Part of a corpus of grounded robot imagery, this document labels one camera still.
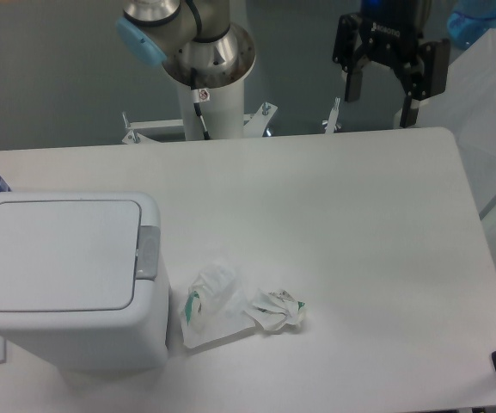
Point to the crumpled white paper wrapper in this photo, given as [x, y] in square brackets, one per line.
[273, 311]

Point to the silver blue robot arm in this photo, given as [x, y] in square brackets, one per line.
[198, 37]

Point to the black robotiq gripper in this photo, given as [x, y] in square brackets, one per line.
[390, 33]

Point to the clear plastic wrapper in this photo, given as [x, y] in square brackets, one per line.
[214, 307]

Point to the blue water jug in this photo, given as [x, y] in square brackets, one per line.
[470, 20]

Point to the white push-lid trash can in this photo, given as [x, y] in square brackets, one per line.
[83, 284]

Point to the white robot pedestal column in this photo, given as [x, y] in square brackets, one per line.
[222, 106]

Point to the silver levelling bolt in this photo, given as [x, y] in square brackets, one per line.
[331, 124]

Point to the white base frame with bolts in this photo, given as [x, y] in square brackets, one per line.
[255, 125]

